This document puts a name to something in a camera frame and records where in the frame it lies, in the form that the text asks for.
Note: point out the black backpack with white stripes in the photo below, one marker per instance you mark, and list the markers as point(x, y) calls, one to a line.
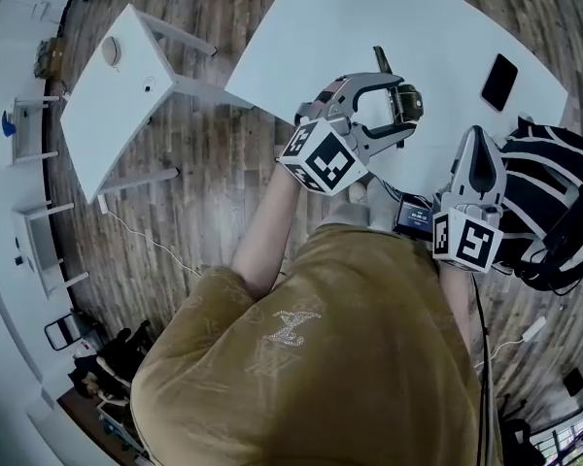
point(549, 197)

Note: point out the small black and white gadget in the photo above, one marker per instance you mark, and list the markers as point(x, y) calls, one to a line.
point(149, 84)

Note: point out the round beige disc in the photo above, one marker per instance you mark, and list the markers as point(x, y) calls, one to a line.
point(112, 50)

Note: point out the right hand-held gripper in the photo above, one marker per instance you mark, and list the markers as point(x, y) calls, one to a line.
point(469, 238)

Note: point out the black folding chair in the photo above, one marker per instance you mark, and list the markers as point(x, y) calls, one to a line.
point(60, 333)

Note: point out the person's ochre patterned shirt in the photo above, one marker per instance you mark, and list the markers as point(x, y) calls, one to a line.
point(311, 357)

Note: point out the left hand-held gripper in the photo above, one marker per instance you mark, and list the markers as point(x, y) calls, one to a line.
point(328, 160)

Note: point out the person's left forearm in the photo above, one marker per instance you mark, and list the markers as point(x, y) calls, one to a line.
point(264, 231)

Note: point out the person's grey socked foot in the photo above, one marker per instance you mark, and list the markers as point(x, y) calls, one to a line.
point(381, 204)
point(342, 211)

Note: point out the white power strip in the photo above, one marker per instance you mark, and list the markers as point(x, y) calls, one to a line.
point(534, 329)

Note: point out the blue object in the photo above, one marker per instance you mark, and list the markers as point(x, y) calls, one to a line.
point(8, 124)

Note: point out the black smartphone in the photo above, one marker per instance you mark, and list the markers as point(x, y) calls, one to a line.
point(499, 82)

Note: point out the person's right forearm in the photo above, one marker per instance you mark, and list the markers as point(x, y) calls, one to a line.
point(459, 309)

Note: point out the white shelf unit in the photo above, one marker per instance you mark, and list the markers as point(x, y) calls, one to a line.
point(39, 231)

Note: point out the small white side table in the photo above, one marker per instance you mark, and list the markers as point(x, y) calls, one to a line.
point(119, 109)

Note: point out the small black box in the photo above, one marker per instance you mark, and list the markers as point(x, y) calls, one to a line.
point(574, 382)

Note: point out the brown cardboard box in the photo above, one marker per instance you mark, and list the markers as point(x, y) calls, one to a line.
point(48, 58)

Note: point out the small black screen device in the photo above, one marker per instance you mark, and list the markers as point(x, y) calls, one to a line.
point(413, 216)

